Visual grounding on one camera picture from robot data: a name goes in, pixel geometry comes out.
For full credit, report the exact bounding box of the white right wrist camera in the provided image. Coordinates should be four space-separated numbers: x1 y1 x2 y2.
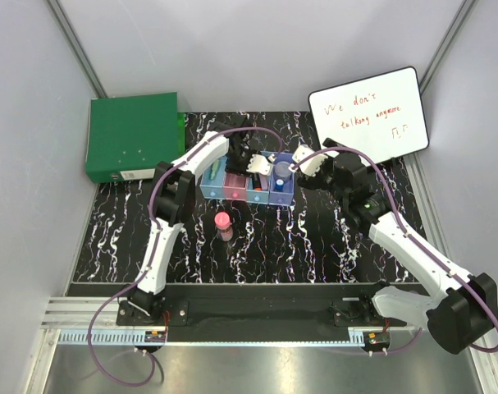
289 144 328 176

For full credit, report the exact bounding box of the light blue drawer bin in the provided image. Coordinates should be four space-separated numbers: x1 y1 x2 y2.
200 157 226 200

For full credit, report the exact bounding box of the white dry-erase board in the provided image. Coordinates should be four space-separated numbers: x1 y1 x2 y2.
308 66 429 163

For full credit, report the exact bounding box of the black marble pattern mat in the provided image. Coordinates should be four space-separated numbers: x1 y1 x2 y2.
67 110 438 285

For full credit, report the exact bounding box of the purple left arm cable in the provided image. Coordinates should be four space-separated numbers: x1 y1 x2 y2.
86 126 286 387

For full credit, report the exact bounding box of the aluminium front rail frame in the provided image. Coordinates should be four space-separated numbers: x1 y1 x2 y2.
25 159 498 394

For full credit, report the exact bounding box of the lilac highlighter pen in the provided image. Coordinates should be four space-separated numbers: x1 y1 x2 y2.
259 175 269 190

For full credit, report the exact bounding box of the black orange-capped marker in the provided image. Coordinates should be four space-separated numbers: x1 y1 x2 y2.
252 174 263 191

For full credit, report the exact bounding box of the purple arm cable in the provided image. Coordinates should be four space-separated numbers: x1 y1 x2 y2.
288 147 498 356
86 126 286 387

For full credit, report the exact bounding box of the purple drawer bin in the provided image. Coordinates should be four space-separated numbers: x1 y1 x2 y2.
269 169 295 206

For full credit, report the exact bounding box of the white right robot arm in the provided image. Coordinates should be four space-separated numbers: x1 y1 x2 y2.
290 144 498 355

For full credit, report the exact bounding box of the colourful pink-capped tube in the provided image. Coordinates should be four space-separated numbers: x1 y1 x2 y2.
214 212 233 242

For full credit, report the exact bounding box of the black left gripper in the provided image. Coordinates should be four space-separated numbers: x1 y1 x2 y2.
226 147 261 179

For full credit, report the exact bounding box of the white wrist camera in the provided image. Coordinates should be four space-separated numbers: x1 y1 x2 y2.
289 144 328 176
246 153 276 176

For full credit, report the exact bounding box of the green ring binder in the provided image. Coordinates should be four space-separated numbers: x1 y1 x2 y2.
85 92 185 184

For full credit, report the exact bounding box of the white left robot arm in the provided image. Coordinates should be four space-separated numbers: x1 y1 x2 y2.
126 124 255 325

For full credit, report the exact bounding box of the pink drawer bin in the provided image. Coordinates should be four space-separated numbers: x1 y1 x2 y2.
223 173 248 201

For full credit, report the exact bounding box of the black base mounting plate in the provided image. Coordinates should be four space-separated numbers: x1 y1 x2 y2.
117 284 399 346

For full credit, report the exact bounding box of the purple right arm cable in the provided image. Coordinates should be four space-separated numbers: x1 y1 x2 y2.
288 147 498 356

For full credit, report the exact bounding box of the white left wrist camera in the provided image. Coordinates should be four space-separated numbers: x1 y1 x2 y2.
246 153 276 176

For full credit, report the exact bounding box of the green transparent highlighter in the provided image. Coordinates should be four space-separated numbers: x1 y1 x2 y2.
208 160 222 181

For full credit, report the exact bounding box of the sky blue drawer bin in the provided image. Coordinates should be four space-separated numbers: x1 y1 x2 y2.
246 153 269 204

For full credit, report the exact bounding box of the clear jar of bands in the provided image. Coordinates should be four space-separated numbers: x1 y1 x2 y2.
273 161 293 182

